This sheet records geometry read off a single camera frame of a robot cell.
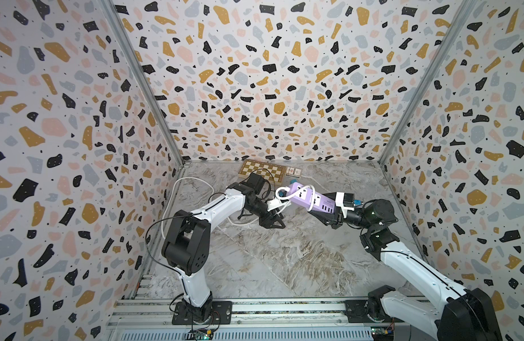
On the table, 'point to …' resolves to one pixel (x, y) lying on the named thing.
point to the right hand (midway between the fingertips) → (314, 204)
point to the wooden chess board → (273, 173)
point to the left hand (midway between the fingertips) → (283, 220)
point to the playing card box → (294, 172)
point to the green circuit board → (200, 334)
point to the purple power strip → (321, 201)
